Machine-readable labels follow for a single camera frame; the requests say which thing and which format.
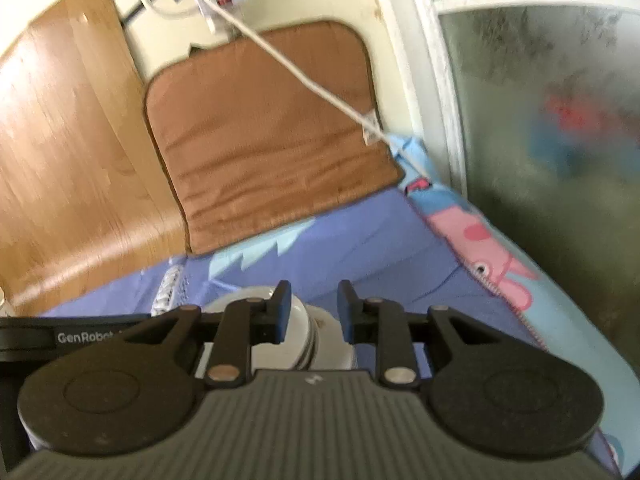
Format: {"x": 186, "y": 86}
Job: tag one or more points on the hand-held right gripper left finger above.
{"x": 281, "y": 312}

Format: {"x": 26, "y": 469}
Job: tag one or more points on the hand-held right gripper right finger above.
{"x": 345, "y": 312}

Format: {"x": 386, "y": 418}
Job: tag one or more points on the white bowl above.
{"x": 300, "y": 330}

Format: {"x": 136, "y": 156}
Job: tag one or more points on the white floral plate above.
{"x": 330, "y": 340}

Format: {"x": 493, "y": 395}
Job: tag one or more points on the blue printed blanket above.
{"x": 360, "y": 245}

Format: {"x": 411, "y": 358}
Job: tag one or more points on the light blue pig-print sheet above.
{"x": 500, "y": 260}

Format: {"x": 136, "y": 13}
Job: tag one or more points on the brown mat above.
{"x": 260, "y": 140}

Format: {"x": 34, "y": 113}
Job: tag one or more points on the frosted glass door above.
{"x": 540, "y": 110}

